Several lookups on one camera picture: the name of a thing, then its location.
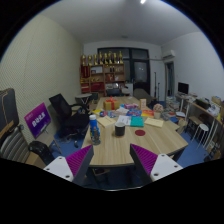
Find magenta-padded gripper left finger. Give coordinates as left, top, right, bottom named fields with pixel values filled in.
left=43, top=144, right=95, bottom=186

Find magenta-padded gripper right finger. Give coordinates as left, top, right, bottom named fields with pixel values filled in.
left=129, top=143, right=184, bottom=186

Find blue bottle with white cap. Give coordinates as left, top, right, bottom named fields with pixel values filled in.
left=88, top=114, right=102, bottom=146

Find black bag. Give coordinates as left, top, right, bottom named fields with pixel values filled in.
left=28, top=140, right=55, bottom=166

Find flat round red coaster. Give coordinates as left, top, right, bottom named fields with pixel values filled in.
left=134, top=129, right=147, bottom=137

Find yellow paper envelope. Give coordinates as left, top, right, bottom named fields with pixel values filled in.
left=144, top=117, right=165, bottom=129
left=96, top=115, right=117, bottom=129

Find striped grey chair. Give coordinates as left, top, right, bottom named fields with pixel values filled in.
left=0, top=124, right=34, bottom=164

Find teal book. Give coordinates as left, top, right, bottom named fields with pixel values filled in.
left=129, top=115, right=145, bottom=128

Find purple sign on stand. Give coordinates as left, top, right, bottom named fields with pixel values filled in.
left=23, top=102, right=63, bottom=154

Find black office chair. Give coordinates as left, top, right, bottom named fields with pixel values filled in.
left=48, top=93, right=91, bottom=148

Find white round stool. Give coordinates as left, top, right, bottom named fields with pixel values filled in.
left=194, top=123, right=210, bottom=148

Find orange book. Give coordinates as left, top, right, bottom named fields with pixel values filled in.
left=140, top=109, right=155, bottom=118

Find black mug with white interior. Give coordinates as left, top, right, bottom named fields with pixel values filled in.
left=114, top=121, right=126, bottom=137

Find pink flowers in white pot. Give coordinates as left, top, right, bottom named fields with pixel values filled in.
left=152, top=103, right=165, bottom=120

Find white printed paper booklet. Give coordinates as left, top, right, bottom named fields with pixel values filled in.
left=116, top=114, right=133, bottom=126

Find tan upright box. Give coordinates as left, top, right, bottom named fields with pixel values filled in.
left=139, top=98, right=148, bottom=111

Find wooden side desk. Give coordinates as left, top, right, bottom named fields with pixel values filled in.
left=174, top=93, right=224, bottom=158

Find blue printed book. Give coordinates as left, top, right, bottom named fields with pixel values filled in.
left=99, top=110, right=118, bottom=118

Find small round side table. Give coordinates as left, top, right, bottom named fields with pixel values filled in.
left=74, top=92, right=93, bottom=106

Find black flat case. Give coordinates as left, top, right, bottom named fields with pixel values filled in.
left=0, top=87, right=20, bottom=136

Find black computer monitor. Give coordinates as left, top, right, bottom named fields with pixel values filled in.
left=177, top=81, right=190, bottom=95

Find wooden shelf unit with trophies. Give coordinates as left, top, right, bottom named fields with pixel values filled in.
left=79, top=50, right=127, bottom=96

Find dark glass double door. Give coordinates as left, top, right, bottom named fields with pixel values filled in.
left=97, top=47, right=151, bottom=96

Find white wall air conditioner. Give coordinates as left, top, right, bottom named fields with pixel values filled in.
left=161, top=49, right=177, bottom=61

